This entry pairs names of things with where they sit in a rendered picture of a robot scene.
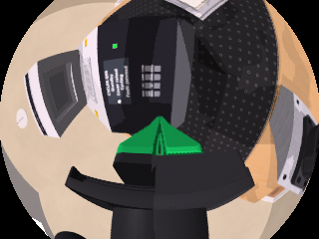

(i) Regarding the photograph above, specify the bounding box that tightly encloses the grey benchtop lab instrument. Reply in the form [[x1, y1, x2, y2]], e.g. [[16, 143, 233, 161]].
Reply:
[[24, 16, 195, 138]]

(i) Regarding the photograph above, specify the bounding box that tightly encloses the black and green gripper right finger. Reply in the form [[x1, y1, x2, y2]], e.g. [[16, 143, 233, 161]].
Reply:
[[159, 117, 203, 155]]

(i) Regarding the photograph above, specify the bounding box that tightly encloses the white well plate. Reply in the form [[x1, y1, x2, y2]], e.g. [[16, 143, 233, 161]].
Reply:
[[177, 0, 210, 11]]

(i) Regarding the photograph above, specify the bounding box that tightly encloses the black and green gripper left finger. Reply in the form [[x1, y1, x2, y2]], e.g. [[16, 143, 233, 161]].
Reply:
[[116, 117, 160, 155]]

